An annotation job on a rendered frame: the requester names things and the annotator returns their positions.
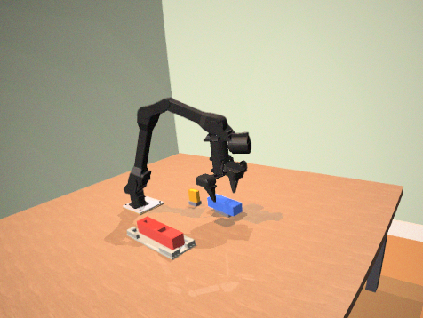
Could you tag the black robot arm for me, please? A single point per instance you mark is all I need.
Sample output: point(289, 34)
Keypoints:
point(221, 136)

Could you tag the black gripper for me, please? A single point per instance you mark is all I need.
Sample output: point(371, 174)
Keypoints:
point(208, 181)

